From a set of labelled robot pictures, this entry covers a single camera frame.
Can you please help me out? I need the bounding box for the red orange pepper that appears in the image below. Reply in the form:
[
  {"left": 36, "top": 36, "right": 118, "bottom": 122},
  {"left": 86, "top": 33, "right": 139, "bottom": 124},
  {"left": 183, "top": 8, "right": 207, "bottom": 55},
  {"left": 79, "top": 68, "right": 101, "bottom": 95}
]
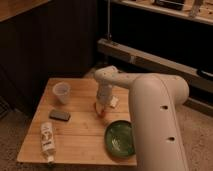
[{"left": 95, "top": 102, "right": 106, "bottom": 117}]

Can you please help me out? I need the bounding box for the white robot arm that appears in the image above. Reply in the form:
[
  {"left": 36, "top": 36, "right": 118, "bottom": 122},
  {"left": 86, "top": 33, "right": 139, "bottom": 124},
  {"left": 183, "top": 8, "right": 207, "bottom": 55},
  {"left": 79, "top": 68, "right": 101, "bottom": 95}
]
[{"left": 94, "top": 66, "right": 189, "bottom": 171}]

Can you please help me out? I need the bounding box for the translucent plastic cup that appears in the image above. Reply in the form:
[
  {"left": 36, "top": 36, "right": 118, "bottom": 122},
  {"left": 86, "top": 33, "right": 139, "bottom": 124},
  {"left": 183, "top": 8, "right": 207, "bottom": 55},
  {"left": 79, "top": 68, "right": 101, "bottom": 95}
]
[{"left": 52, "top": 82, "right": 71, "bottom": 104}]

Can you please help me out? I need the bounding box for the green plate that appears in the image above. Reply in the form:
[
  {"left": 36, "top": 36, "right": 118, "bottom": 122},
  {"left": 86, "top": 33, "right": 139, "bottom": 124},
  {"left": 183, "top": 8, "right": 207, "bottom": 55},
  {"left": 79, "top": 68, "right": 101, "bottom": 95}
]
[{"left": 104, "top": 120, "right": 135, "bottom": 158}]

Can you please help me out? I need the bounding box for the dark rectangular sponge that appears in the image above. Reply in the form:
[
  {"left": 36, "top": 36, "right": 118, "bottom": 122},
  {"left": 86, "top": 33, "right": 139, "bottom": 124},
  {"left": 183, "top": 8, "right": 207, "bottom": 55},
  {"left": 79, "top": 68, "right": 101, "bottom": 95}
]
[{"left": 49, "top": 110, "right": 71, "bottom": 121}]

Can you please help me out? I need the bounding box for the wooden table top board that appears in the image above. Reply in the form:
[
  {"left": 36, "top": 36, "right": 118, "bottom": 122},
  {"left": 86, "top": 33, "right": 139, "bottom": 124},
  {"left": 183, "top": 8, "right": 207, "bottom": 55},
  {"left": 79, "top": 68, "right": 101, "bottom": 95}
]
[{"left": 17, "top": 78, "right": 136, "bottom": 166}]

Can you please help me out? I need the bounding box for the white lotion tube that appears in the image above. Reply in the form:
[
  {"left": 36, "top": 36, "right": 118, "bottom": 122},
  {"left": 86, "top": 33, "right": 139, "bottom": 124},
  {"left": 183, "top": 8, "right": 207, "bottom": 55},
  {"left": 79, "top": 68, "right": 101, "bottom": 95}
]
[{"left": 40, "top": 122, "right": 55, "bottom": 163}]

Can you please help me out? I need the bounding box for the upper wooden shelf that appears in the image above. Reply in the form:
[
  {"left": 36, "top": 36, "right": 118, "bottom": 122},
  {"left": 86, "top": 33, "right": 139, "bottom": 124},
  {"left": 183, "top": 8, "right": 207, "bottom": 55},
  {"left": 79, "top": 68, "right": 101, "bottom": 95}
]
[{"left": 112, "top": 0, "right": 213, "bottom": 26}]

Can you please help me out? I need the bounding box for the long metal rail shelf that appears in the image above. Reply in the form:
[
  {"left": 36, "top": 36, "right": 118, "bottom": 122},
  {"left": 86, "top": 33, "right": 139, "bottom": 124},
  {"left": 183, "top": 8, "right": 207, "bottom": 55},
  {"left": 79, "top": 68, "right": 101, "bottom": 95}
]
[{"left": 97, "top": 37, "right": 213, "bottom": 117}]

